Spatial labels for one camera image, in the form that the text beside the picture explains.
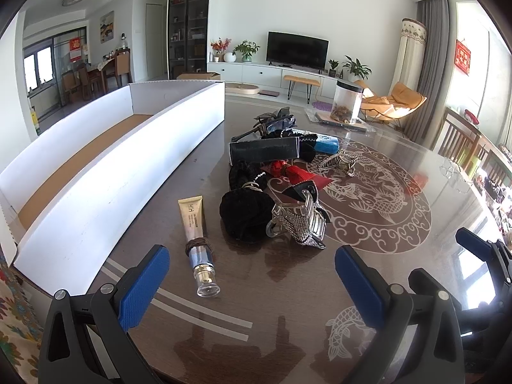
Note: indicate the brown cardboard box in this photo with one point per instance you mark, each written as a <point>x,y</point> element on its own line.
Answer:
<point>208,76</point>

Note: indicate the black knit stitched pouch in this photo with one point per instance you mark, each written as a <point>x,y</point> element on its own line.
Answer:
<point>308,143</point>

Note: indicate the rhinestone silver hair claw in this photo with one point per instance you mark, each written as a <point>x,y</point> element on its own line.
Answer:
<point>305,223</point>

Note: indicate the red flower vase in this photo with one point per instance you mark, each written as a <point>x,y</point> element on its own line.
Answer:
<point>219,48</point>

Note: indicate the wooden bench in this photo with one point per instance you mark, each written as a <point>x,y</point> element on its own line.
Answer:
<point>309,83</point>

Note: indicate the small red folding umbrella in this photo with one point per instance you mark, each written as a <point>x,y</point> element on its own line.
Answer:
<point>281,168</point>

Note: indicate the black velvet pouch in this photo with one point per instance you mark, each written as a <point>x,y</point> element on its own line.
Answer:
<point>246,209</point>

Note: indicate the red fabric pouch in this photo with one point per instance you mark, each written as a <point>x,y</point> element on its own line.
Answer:
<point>299,175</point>

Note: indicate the clear plastic jar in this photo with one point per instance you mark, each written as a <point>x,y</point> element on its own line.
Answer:
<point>346,101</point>

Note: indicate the white cardboard sorting box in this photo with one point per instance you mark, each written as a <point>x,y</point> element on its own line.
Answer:
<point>70,195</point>

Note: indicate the wooden dining chair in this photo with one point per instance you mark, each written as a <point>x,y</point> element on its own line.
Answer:
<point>461,142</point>

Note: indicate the white tv cabinet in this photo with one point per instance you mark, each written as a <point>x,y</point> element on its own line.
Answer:
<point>268,76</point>

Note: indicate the dark display cabinet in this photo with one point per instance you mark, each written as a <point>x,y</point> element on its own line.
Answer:
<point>186,36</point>

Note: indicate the flat tray under jar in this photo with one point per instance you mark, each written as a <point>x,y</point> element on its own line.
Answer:
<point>324,117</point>

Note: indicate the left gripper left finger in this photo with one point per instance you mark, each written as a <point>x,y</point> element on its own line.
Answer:
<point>86,337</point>

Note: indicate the blue white medicine box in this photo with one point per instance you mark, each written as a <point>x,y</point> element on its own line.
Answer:
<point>326,144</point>

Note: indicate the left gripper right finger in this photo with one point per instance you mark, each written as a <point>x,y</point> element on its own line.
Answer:
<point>435,354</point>

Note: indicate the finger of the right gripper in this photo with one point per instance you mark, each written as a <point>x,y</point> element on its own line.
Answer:
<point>486,251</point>
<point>422,283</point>

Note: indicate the black odor bar box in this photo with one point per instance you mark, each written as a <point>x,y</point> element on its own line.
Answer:
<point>266,150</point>

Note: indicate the green potted plant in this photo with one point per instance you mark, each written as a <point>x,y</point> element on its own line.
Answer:
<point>247,50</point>

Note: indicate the gold cosmetic tube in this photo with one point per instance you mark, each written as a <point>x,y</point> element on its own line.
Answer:
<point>197,248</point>

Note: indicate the orange lounge chair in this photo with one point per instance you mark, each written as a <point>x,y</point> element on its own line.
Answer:
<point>401,102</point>

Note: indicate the black television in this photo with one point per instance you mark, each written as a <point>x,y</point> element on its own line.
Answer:
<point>296,50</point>

